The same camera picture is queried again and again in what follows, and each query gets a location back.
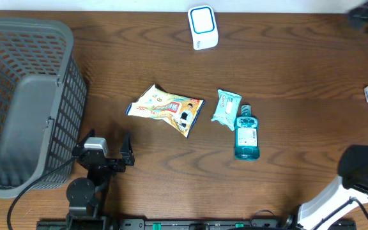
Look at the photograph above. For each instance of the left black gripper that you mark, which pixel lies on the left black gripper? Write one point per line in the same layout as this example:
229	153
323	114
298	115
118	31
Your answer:
126	158

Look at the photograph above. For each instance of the yellow snack bag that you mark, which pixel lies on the yellow snack bag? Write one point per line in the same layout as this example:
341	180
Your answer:
178	111

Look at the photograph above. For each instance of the teal wet wipes pack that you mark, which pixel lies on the teal wet wipes pack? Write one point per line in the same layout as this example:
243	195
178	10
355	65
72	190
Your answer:
227	108

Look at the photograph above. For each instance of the teal mouthwash bottle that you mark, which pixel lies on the teal mouthwash bottle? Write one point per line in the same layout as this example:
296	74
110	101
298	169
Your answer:
246	127

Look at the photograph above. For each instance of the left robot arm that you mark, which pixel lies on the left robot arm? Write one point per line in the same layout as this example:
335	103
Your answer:
87	195

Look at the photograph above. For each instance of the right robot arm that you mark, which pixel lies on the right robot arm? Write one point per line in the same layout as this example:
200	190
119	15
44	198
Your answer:
349	189

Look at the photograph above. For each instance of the white barcode scanner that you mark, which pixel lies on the white barcode scanner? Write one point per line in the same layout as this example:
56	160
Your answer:
203	27

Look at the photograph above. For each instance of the grey plastic mesh basket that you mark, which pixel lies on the grey plastic mesh basket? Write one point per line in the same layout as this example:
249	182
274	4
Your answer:
42	101

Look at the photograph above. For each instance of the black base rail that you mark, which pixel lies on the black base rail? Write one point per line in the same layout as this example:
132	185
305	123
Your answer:
140	224

